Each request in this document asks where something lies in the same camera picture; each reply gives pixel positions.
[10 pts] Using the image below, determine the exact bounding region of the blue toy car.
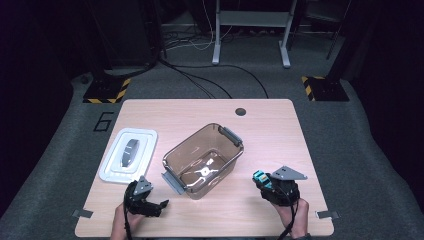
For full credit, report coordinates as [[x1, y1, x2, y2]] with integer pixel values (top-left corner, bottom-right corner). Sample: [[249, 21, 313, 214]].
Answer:
[[252, 169, 272, 188]]

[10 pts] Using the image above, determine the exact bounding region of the person's right hand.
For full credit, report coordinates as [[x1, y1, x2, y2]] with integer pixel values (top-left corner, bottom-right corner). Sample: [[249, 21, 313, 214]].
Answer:
[[273, 198, 309, 238]]

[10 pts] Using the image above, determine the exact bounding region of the white metal stand frame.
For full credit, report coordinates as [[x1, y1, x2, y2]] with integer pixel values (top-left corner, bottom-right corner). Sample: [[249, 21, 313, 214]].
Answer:
[[211, 0, 298, 69]]

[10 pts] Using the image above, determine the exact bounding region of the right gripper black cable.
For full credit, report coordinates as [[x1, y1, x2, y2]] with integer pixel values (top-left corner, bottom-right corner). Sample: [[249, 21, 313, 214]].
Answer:
[[276, 184, 300, 240]]

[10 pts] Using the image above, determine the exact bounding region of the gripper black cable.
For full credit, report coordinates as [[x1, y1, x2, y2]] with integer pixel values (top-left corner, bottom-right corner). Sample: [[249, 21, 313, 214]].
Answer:
[[122, 191, 134, 240], [276, 184, 300, 240]]

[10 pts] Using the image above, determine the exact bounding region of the black floor cable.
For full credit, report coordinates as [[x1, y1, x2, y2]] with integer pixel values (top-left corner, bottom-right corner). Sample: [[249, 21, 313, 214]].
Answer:
[[159, 59, 270, 100]]

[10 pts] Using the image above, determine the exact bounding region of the person's left hand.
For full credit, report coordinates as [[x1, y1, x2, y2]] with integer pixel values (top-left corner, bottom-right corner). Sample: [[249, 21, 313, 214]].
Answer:
[[111, 204, 147, 240]]

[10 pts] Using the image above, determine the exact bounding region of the black upright post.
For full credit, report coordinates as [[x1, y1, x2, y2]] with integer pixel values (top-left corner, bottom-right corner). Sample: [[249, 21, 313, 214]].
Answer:
[[328, 0, 366, 83]]

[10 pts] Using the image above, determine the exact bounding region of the transparent brown storage box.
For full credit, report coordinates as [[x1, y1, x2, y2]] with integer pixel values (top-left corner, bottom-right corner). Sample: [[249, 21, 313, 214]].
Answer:
[[161, 122, 245, 201]]

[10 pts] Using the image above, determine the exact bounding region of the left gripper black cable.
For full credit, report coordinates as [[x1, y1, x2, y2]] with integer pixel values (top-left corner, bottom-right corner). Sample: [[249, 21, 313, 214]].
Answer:
[[122, 191, 134, 240]]

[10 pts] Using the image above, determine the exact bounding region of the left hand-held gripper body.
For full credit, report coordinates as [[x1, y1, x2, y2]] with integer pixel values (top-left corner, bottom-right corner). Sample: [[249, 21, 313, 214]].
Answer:
[[123, 175, 154, 214]]

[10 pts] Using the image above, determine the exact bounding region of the white floor cable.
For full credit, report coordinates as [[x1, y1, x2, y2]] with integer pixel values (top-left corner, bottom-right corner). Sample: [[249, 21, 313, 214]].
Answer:
[[164, 0, 234, 52]]

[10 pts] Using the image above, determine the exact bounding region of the white box lid grey handle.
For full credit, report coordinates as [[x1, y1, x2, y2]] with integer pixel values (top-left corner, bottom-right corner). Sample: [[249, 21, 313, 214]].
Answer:
[[98, 127, 159, 185]]

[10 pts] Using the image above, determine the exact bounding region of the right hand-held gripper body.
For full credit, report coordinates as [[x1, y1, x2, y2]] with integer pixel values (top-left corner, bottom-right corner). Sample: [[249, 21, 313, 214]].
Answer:
[[266, 165, 308, 207]]

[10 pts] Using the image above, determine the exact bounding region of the black striped base plate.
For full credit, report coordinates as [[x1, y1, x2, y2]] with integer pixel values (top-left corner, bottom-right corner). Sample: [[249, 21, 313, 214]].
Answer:
[[82, 77, 132, 104], [301, 75, 350, 102]]

